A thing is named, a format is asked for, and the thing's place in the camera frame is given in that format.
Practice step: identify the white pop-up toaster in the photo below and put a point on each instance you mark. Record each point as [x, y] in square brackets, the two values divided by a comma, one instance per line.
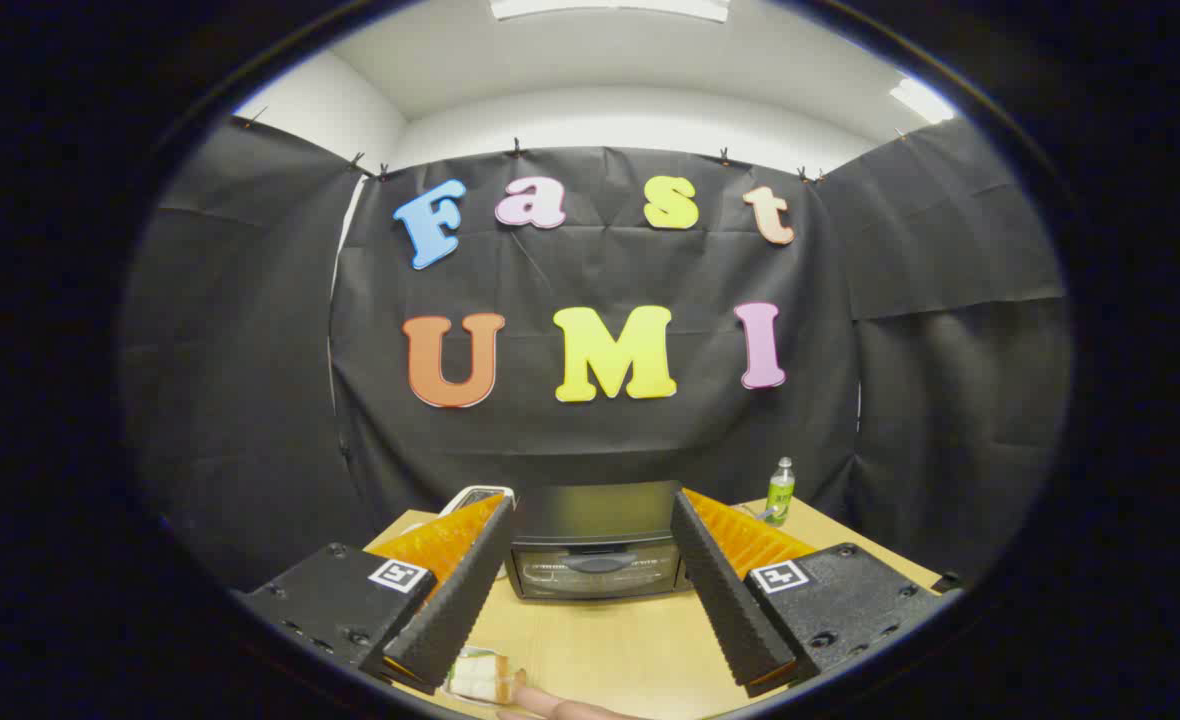
[475, 497]

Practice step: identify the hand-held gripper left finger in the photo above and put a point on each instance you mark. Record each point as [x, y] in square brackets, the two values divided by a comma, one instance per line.
[470, 575]

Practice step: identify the long ceiling light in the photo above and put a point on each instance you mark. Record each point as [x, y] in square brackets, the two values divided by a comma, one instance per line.
[610, 8]

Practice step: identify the green drink bottle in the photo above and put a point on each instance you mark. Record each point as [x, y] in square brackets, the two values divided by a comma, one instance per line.
[780, 492]

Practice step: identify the toy sandwich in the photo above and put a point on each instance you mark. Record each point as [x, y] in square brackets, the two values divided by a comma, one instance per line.
[480, 675]

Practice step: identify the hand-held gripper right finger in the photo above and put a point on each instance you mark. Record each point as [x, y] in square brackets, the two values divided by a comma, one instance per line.
[715, 580]

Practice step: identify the small ceiling light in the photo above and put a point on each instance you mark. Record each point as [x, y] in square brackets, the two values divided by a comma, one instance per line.
[920, 100]

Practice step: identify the black toaster oven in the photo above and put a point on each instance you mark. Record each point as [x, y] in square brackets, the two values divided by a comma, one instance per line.
[595, 520]

